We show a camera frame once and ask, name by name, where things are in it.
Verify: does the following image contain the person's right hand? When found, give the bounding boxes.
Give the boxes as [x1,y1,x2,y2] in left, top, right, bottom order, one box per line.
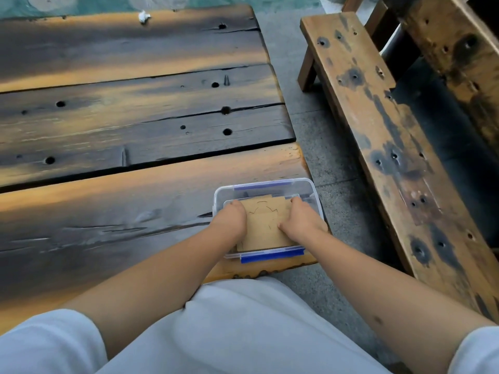
[277,196,329,246]

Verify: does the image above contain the person's left hand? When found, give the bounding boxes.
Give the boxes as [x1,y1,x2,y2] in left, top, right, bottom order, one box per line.
[210,199,248,246]

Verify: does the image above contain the brown cardboard piece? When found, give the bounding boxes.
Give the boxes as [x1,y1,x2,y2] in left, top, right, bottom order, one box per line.
[237,194,298,252]

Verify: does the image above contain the clear plastic box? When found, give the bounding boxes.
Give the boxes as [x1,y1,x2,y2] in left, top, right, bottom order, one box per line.
[212,178,325,264]

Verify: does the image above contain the person's left forearm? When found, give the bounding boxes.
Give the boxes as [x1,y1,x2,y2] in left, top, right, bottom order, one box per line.
[62,221,242,359]

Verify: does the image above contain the person's right forearm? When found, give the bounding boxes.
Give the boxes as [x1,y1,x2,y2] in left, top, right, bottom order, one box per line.
[304,229,496,374]

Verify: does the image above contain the person's white shirt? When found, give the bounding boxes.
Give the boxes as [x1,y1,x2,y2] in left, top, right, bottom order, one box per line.
[0,277,499,374]

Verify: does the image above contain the spotted wooden bench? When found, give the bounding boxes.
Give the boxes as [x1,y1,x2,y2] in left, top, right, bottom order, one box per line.
[298,11,499,324]

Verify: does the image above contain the dark wooden plank table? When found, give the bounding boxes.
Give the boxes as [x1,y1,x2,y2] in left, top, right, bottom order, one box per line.
[0,4,332,336]

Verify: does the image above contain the green patterned floor mat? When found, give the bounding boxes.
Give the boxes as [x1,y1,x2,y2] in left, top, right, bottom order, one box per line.
[0,0,324,20]

